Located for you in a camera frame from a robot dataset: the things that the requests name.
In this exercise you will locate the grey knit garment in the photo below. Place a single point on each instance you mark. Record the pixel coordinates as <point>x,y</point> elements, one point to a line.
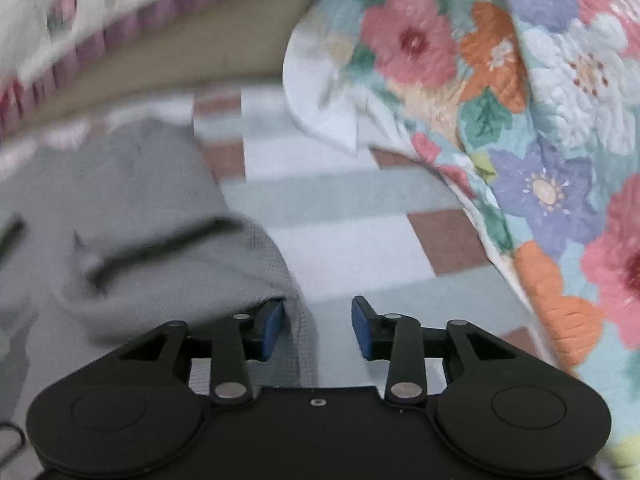
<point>150,185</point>

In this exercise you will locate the floral quilt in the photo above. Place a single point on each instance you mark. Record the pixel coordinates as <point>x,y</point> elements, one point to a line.
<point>500,85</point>

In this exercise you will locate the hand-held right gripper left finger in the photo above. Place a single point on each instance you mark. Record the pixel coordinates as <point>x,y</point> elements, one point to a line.
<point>272,327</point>

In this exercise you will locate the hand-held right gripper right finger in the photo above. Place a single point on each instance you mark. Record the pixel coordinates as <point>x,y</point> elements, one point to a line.
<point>361,327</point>

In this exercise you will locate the checked bed sheet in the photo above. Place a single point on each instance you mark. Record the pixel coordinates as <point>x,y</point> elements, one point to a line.
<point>325,240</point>

